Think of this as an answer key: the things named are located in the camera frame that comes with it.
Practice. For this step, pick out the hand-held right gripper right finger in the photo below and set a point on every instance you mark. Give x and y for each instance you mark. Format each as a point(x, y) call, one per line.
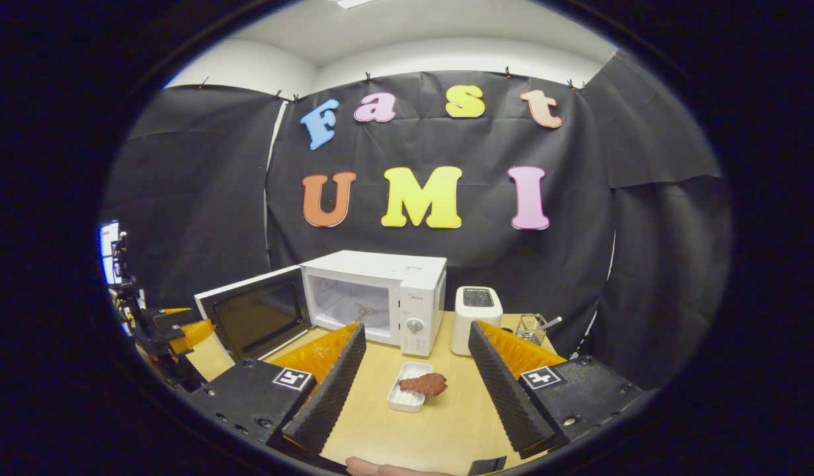
point(506, 390)

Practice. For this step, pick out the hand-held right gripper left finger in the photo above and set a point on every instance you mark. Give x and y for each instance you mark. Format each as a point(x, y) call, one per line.
point(328, 396)

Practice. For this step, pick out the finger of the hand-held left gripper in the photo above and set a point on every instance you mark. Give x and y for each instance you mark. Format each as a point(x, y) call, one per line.
point(192, 336)
point(172, 318)

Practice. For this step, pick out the white food tray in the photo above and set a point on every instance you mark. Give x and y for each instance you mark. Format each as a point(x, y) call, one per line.
point(406, 396)

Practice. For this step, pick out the red meat piece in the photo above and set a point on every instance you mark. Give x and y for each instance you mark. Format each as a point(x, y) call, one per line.
point(425, 384)

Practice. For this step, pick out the white microwave oven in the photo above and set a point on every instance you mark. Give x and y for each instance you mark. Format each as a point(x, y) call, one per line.
point(417, 294)

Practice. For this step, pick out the black equipment stand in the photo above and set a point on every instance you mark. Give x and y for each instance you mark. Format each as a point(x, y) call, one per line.
point(126, 277)

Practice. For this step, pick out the cream toaster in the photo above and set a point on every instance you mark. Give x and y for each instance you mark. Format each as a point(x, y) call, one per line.
point(474, 324)

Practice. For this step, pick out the white striped straw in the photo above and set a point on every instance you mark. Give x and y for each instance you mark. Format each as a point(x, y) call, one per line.
point(552, 322)

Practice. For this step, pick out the computer monitor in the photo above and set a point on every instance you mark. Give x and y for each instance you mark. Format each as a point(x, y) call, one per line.
point(108, 254)

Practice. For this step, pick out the black backdrop cloth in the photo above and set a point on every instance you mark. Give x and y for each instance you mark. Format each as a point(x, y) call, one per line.
point(446, 145)

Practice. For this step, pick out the ceiling light panel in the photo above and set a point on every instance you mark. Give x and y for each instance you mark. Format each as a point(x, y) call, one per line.
point(353, 2)

